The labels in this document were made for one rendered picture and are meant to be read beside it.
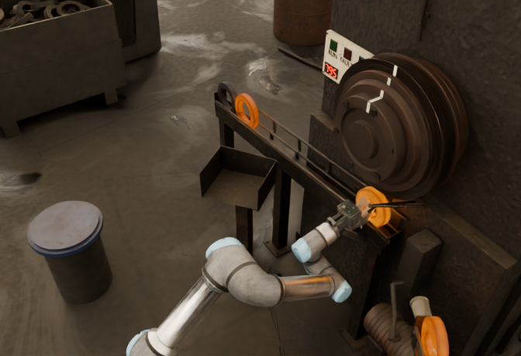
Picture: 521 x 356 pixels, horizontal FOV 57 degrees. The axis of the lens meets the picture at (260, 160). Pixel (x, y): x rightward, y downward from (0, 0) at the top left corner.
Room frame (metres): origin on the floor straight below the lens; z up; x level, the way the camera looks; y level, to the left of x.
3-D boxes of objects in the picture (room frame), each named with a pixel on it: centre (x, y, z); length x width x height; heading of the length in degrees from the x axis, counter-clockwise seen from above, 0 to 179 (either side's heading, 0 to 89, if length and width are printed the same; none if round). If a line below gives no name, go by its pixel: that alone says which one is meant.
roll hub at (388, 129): (1.21, -0.33, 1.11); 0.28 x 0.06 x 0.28; 33
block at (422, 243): (1.07, -0.55, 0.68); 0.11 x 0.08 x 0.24; 123
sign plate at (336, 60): (1.60, -0.32, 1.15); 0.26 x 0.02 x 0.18; 33
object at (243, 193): (1.52, 0.09, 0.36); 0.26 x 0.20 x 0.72; 68
